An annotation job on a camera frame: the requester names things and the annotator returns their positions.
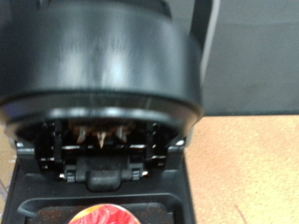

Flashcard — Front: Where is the black Keurig coffee machine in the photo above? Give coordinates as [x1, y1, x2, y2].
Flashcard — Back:
[0, 0, 222, 224]

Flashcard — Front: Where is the white coffee pod red foil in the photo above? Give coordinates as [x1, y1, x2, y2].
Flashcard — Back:
[66, 203, 143, 224]

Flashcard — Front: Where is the grey partition panel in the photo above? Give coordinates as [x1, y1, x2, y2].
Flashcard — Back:
[199, 0, 299, 117]

